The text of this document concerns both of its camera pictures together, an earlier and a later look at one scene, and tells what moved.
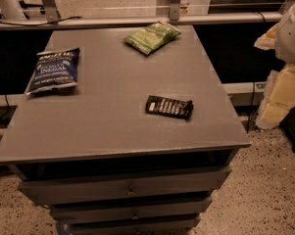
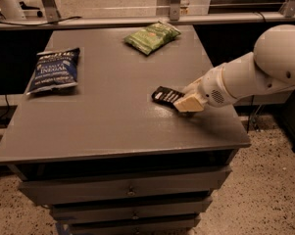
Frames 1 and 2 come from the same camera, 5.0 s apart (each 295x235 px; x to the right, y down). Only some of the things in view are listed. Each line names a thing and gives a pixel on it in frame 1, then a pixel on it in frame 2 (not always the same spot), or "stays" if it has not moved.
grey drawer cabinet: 106,164 stays
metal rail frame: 50,16 stays
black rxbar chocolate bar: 170,107 -> 166,96
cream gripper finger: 268,40 -> 214,88
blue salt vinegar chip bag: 55,69 stays
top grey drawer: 122,186 stays
